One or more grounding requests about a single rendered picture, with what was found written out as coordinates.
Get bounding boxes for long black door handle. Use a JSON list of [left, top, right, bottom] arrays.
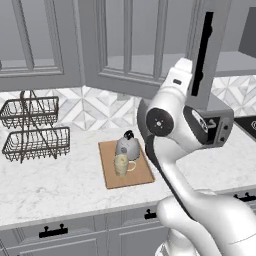
[[190, 11, 214, 98]]

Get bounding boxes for brown wooden tray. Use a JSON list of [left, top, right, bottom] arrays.
[[97, 139, 156, 190]]

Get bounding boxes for cream mug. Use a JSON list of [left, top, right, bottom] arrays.
[[113, 154, 138, 178]]

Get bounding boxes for dark wire basket stand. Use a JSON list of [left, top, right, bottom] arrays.
[[0, 89, 72, 164]]

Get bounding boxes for grey glass-panel cabinet door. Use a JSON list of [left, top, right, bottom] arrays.
[[0, 0, 86, 92], [78, 0, 201, 99], [184, 0, 233, 111]]

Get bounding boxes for grey kettle with black lid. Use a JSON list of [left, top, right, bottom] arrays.
[[114, 129, 143, 162]]

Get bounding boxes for dark grey range hood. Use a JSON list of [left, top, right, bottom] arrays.
[[237, 6, 256, 59]]

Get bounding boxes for black hob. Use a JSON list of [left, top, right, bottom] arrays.
[[234, 114, 256, 141]]

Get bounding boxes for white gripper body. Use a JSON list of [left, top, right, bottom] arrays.
[[173, 57, 195, 78]]

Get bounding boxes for black drawer handle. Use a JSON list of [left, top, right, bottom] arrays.
[[144, 208, 158, 220], [38, 223, 69, 239], [233, 191, 256, 203]]

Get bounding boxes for grey drawer front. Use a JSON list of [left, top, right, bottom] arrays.
[[229, 189, 256, 214], [14, 214, 108, 249], [107, 203, 165, 233]]

